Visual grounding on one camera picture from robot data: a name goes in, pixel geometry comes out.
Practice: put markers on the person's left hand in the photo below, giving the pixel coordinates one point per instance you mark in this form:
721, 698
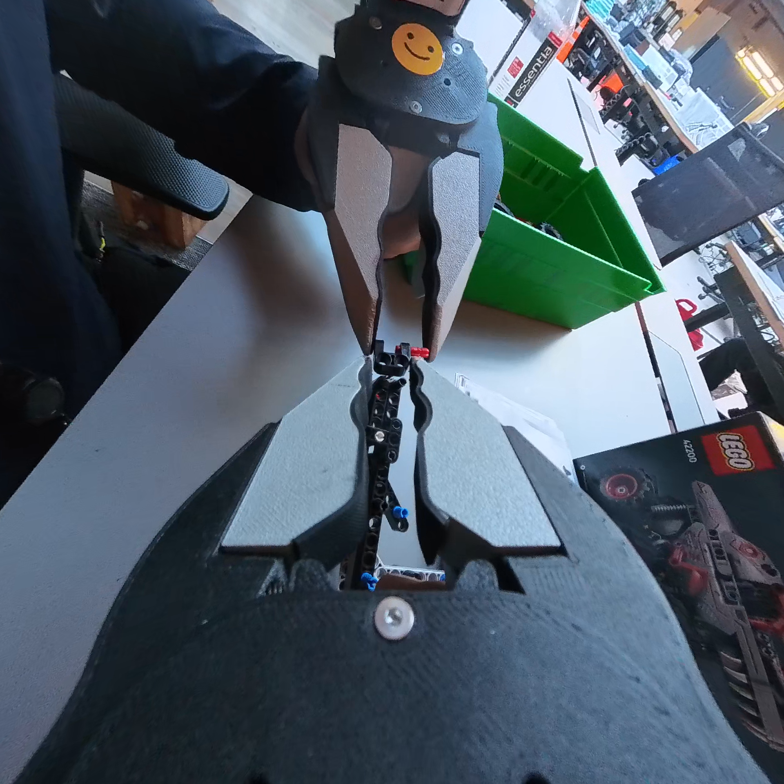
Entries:
404, 202

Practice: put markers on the lego instruction booklet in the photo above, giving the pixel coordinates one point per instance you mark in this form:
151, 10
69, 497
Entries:
520, 410

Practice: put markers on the black office chair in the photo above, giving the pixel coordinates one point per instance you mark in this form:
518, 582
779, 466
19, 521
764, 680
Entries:
153, 165

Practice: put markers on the black lego set box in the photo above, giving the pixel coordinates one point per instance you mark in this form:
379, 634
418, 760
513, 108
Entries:
704, 551

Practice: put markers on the cluttered background workbench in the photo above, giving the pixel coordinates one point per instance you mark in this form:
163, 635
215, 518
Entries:
661, 79

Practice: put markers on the black bag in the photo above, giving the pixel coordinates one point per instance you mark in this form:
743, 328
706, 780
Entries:
135, 282

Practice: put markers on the person's left forearm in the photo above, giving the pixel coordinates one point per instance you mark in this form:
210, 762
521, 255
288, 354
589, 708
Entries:
214, 92

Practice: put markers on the black lego assembly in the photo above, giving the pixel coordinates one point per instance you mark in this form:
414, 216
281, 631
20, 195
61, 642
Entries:
383, 453

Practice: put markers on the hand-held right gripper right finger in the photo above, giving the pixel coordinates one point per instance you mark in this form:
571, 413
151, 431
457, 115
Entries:
478, 478

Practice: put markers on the green plastic bin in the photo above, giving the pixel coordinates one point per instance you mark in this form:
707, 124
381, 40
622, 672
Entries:
551, 275

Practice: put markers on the white cardboard box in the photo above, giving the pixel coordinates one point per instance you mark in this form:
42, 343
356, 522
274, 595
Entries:
520, 61

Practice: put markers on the pile of loose lego parts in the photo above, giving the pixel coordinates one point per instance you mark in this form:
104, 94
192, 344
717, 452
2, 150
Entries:
545, 228

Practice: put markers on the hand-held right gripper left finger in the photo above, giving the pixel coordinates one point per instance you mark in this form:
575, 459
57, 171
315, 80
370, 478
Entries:
306, 471

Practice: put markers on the red object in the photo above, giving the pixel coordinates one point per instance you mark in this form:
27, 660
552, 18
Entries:
689, 318

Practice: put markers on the person's dark blue clothing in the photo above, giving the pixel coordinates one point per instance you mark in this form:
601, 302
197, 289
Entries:
37, 245

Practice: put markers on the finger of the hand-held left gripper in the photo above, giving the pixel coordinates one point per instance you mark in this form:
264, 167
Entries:
456, 233
361, 214

